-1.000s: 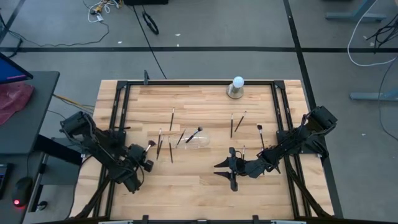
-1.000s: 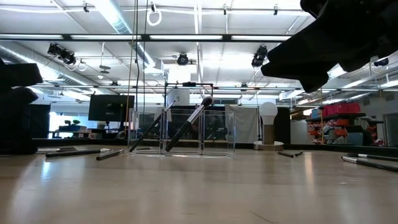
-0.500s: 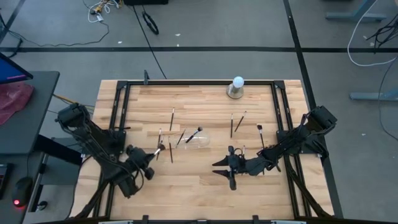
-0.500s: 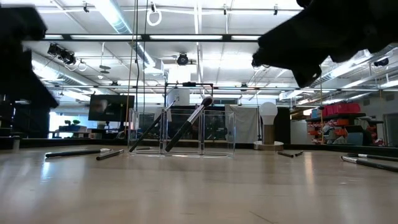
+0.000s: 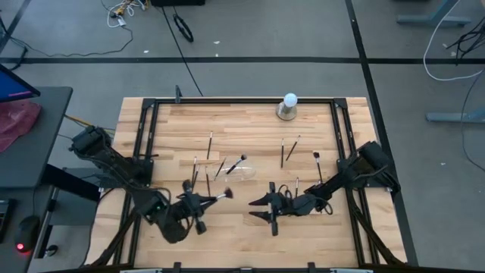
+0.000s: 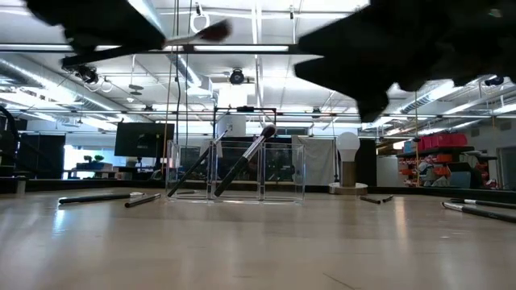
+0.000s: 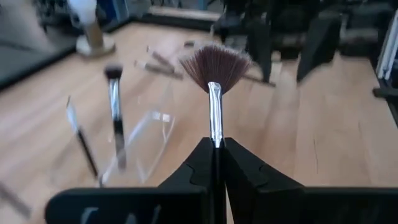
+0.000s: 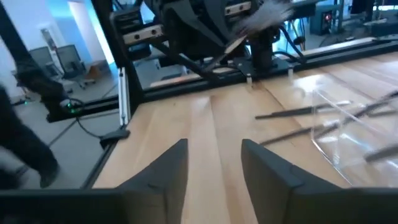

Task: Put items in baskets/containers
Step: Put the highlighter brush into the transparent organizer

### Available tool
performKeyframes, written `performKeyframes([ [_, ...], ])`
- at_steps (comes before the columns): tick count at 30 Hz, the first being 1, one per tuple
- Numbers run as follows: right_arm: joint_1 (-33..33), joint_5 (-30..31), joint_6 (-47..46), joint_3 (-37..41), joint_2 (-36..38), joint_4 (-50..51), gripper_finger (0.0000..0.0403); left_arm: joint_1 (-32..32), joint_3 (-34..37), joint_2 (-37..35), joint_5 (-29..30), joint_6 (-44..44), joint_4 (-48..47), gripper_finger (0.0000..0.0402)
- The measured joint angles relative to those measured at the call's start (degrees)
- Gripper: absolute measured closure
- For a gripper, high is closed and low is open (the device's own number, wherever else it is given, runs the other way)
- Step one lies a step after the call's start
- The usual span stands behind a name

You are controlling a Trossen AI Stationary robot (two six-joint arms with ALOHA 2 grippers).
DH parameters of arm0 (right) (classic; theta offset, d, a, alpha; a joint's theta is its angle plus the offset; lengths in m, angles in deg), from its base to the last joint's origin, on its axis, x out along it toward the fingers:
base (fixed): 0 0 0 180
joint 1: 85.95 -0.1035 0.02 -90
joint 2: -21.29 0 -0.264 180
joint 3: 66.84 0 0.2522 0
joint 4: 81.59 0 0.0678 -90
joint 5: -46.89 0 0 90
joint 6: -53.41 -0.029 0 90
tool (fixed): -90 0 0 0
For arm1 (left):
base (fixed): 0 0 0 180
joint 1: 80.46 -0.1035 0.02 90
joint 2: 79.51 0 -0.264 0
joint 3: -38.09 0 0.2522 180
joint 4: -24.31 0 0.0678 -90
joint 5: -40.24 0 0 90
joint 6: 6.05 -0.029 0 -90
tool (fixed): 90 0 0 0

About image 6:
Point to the large fluffy black makeup brush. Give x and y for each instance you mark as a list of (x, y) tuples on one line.
[(246, 157)]

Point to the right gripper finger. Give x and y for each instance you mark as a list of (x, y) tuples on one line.
[(363, 80), (363, 32)]

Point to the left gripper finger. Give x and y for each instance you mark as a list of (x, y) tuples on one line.
[(105, 24), (101, 54)]

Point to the black ceiling-mounted camera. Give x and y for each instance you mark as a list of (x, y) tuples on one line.
[(86, 74)]

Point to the black overhead camera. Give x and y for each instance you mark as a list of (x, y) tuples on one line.
[(237, 76)]

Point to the grey hanging cloth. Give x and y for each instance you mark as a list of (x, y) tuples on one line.
[(314, 161)]

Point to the shelf with red bins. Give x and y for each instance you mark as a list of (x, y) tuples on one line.
[(443, 161)]

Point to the clear acrylic brush organiser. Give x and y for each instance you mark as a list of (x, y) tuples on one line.
[(261, 177)]

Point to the black background monitor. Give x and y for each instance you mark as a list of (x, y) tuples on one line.
[(143, 139)]

